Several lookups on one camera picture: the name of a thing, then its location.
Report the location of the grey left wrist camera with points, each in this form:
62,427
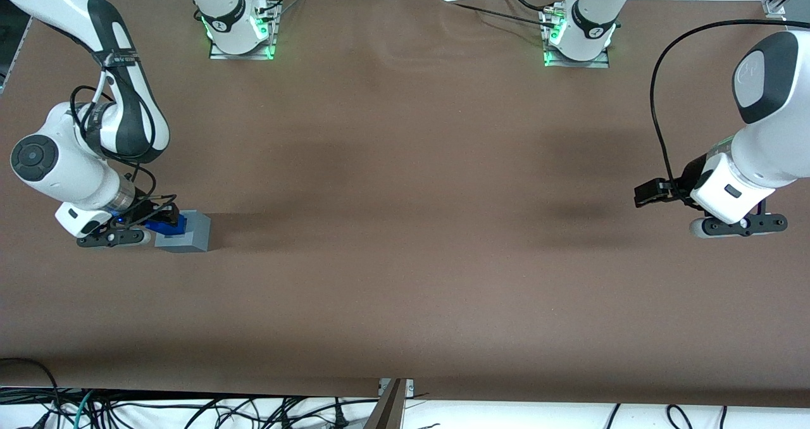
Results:
740,225

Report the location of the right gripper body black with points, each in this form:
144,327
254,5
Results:
147,212

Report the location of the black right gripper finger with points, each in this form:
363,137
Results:
150,223
171,211

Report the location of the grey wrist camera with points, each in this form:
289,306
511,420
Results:
114,237
740,225

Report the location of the gray square base block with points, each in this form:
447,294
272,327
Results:
195,236

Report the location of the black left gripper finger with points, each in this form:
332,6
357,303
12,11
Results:
648,193
673,183

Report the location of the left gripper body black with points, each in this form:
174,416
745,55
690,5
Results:
691,176

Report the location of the blue plastic part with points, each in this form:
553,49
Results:
172,228

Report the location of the metal table corner bracket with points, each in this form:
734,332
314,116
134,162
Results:
775,6

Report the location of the metal table edge bracket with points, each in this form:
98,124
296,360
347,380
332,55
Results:
410,386

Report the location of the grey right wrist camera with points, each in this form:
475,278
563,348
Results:
114,237

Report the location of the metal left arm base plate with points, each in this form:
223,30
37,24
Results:
579,64

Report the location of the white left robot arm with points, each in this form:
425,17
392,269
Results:
769,144

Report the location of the dark angled support post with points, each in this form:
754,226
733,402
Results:
387,410

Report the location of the brown table cover sheet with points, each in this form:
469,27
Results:
443,290

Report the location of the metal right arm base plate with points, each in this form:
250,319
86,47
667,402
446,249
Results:
243,56

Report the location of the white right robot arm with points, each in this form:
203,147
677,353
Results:
76,163

